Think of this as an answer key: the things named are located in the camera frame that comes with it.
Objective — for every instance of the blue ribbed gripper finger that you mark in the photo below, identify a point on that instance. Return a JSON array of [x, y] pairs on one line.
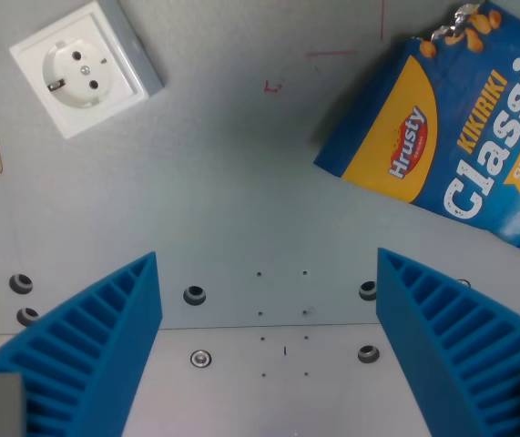
[[455, 346], [95, 346]]

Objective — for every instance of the silver table screw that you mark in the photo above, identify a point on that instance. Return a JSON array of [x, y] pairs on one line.
[[200, 358]]

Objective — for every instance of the blue Hrusty peanut bag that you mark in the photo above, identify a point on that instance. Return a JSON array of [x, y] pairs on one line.
[[464, 127]]

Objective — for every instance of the white wall power socket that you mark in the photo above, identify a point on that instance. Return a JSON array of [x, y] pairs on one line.
[[87, 64]]

